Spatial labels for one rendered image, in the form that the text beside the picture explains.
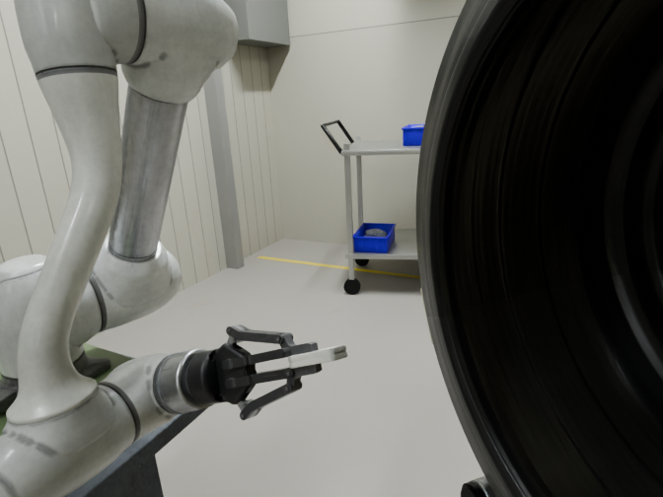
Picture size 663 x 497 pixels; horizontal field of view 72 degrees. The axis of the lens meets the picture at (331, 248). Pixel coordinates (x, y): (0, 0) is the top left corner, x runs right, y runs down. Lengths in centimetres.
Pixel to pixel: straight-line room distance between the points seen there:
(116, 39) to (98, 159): 16
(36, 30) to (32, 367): 41
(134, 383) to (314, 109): 364
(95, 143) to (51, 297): 21
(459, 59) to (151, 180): 66
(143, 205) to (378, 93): 316
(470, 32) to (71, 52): 50
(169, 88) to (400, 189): 327
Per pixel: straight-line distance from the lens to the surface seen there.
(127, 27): 74
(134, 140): 89
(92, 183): 70
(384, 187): 400
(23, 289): 104
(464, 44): 39
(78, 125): 71
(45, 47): 72
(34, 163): 285
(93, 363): 117
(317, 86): 418
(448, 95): 40
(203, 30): 80
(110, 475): 103
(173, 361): 72
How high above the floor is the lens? 129
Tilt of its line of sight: 18 degrees down
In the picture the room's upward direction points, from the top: 3 degrees counter-clockwise
